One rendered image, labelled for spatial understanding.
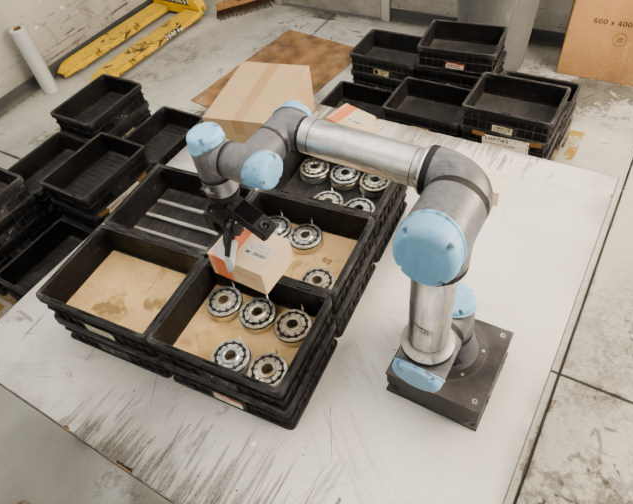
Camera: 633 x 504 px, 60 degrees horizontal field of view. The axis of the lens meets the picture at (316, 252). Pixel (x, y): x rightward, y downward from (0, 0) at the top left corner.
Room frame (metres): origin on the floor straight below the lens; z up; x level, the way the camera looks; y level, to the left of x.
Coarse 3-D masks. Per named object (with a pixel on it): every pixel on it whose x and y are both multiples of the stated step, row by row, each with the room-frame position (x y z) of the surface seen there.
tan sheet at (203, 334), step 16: (192, 320) 0.92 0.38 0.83; (208, 320) 0.91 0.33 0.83; (192, 336) 0.87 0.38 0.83; (208, 336) 0.86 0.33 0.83; (224, 336) 0.85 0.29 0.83; (240, 336) 0.84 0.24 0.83; (256, 336) 0.83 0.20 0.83; (272, 336) 0.82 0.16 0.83; (192, 352) 0.81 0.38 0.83; (208, 352) 0.80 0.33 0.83; (256, 352) 0.78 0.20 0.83; (288, 352) 0.76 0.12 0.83
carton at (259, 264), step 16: (240, 240) 0.91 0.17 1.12; (256, 240) 0.90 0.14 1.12; (272, 240) 0.90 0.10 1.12; (288, 240) 0.89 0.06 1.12; (240, 256) 0.86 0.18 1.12; (256, 256) 0.85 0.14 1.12; (272, 256) 0.84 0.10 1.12; (288, 256) 0.87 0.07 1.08; (224, 272) 0.87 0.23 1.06; (240, 272) 0.83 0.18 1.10; (256, 272) 0.81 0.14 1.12; (272, 272) 0.82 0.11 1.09; (256, 288) 0.81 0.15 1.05
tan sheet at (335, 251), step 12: (324, 240) 1.13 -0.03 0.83; (336, 240) 1.12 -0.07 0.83; (348, 240) 1.11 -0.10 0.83; (324, 252) 1.08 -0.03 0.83; (336, 252) 1.07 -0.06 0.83; (348, 252) 1.07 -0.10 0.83; (300, 264) 1.05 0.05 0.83; (312, 264) 1.04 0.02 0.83; (324, 264) 1.04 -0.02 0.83; (336, 264) 1.03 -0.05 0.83; (288, 276) 1.02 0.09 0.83; (300, 276) 1.01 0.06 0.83; (336, 276) 0.98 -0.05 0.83
